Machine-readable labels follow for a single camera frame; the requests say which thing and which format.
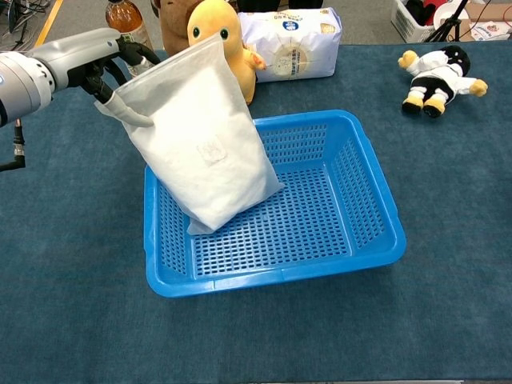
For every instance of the blue perforated plastic basket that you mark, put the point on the blue perforated plastic basket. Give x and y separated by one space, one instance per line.
304 240

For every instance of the white zip pouch bag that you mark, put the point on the white zip pouch bag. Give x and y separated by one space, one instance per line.
200 140

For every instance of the brown plush toy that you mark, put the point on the brown plush toy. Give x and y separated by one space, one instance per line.
172 28

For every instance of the white tissue package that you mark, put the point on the white tissue package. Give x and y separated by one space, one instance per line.
296 44

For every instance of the amber tea bottle green label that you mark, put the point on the amber tea bottle green label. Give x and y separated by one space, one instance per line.
124 18

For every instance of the black tripod stand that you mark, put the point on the black tripod stand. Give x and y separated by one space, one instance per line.
448 20

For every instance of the teal carpet table cover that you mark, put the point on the teal carpet table cover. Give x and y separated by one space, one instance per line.
440 240

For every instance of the cardboard box with print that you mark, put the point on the cardboard box with print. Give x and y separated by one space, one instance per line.
490 24

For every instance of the yellow plush duck toy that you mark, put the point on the yellow plush duck toy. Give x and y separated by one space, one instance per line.
212 20

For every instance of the white plastic storage basket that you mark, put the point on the white plastic storage basket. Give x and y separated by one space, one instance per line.
412 22

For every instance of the black white penguin plush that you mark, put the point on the black white penguin plush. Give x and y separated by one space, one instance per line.
436 76

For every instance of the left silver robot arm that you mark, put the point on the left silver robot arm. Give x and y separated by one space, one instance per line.
20 84

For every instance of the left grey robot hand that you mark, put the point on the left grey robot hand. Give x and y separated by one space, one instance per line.
80 52

